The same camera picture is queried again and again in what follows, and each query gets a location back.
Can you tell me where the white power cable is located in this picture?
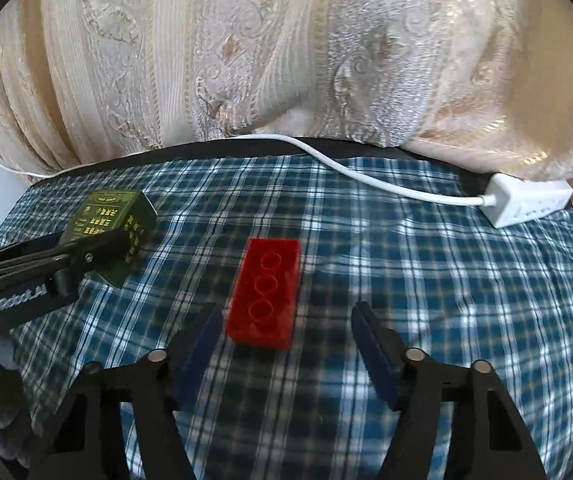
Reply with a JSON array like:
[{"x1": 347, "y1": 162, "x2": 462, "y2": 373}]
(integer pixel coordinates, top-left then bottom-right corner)
[{"x1": 0, "y1": 119, "x2": 491, "y2": 207}]

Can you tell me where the green gold printed box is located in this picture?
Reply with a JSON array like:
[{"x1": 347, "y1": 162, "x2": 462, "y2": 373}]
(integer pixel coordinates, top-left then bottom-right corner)
[{"x1": 60, "y1": 190, "x2": 157, "y2": 287}]

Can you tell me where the red toy brick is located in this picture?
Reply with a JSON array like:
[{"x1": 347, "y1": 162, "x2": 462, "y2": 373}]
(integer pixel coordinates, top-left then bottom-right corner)
[{"x1": 226, "y1": 238, "x2": 301, "y2": 350}]

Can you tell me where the cream patterned curtain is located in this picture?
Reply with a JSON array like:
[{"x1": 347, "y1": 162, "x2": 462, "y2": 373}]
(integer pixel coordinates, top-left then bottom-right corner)
[{"x1": 0, "y1": 0, "x2": 573, "y2": 180}]

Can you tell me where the white power strip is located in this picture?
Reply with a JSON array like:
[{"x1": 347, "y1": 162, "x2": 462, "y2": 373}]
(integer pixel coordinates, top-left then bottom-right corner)
[{"x1": 481, "y1": 174, "x2": 573, "y2": 229}]

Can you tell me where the blue plaid tablecloth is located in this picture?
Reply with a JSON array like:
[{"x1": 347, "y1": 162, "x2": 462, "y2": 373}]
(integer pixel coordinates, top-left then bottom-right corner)
[{"x1": 0, "y1": 155, "x2": 573, "y2": 479}]

